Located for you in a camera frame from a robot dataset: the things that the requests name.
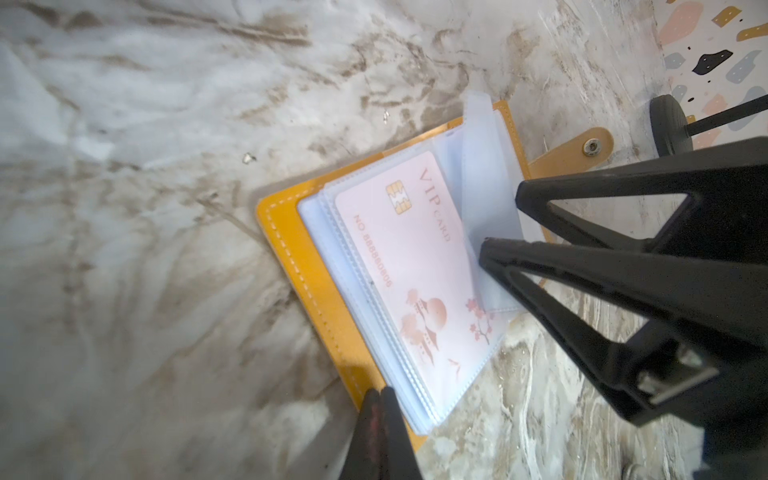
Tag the black microphone stand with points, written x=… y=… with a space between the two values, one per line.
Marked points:
x=673 y=134

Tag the yellow leather card holder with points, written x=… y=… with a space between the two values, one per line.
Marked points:
x=483 y=163

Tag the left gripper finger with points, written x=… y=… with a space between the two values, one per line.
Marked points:
x=380 y=448

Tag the pink VIP card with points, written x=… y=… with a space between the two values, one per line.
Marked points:
x=407 y=238

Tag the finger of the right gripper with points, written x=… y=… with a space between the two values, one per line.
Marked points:
x=723 y=215
x=654 y=334

